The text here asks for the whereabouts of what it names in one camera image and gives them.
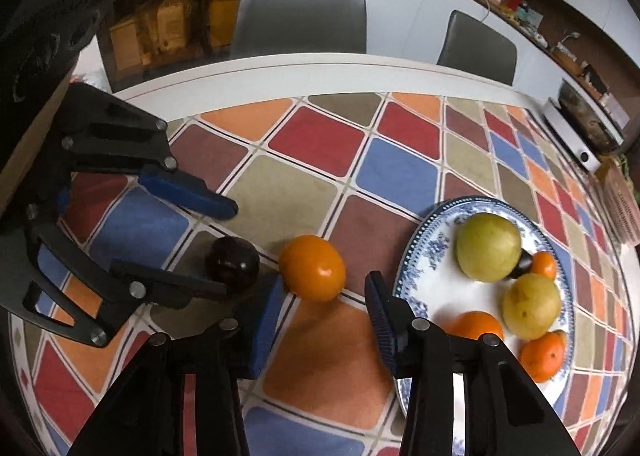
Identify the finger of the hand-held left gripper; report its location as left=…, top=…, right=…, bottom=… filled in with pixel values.
left=52, top=83, right=240, bottom=221
left=0, top=203, right=231, bottom=349

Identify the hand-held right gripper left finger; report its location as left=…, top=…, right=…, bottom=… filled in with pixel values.
left=67, top=272, right=287, bottom=456

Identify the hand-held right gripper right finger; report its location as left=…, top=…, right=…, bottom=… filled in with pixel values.
left=364, top=271, right=581, bottom=456

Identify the blue-rimmed white plate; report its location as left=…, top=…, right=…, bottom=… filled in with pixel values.
left=392, top=196, right=576, bottom=456

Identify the dark plum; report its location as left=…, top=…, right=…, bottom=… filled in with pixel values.
left=206, top=236, right=261, bottom=294
left=510, top=250, right=533, bottom=279

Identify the large green-yellow pear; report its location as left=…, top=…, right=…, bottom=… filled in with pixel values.
left=455, top=212, right=523, bottom=282

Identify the yellow lemon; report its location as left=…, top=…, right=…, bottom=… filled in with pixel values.
left=502, top=272, right=562, bottom=341

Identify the small orange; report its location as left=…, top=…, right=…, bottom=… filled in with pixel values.
left=529, top=251, right=558, bottom=281

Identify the colourful checked tablecloth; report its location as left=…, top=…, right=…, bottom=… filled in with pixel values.
left=10, top=92, right=636, bottom=456

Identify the glass-front cabinet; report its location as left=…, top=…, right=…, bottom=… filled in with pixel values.
left=95, top=0, right=333, bottom=92

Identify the grey chair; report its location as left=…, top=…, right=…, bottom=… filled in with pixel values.
left=229, top=0, right=368, bottom=60
left=436, top=10, right=517, bottom=86

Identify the pink plastic basket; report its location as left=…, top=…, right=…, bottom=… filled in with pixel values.
left=597, top=156, right=640, bottom=247

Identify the white sideboard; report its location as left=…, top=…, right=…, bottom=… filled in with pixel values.
left=332, top=0, right=566, bottom=102

